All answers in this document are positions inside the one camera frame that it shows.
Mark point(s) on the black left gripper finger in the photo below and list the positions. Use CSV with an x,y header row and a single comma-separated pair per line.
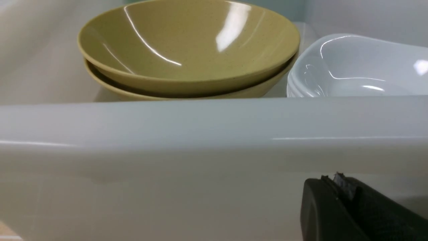
x,y
346,209

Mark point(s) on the top stacked yellow bowl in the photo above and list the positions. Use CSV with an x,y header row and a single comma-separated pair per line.
x,y
189,48

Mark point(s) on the stacked yellow bowl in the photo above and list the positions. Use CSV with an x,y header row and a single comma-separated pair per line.
x,y
129,95
189,48

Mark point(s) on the bottom stacked yellow bowl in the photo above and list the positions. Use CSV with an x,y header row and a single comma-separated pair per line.
x,y
129,95

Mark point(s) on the stacked white square dishes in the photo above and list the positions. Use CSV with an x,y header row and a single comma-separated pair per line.
x,y
344,65

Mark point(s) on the large translucent white bin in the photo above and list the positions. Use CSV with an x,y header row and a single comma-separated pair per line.
x,y
76,165

